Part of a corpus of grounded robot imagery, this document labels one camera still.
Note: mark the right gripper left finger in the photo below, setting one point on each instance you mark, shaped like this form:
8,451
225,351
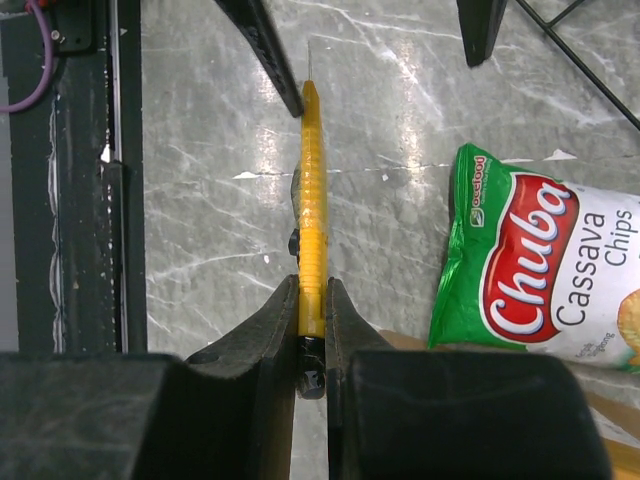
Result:
251,370

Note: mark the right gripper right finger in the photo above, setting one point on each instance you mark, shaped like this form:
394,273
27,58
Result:
347,332

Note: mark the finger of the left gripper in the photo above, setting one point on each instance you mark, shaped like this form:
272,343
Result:
254,22
480,21

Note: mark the yellow utility knife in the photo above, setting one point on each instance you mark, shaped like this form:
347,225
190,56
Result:
311,206

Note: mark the green Chuba cassava chips bag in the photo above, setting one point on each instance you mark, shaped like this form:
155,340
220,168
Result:
539,264

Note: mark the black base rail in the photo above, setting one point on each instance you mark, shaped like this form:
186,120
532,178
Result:
72,213

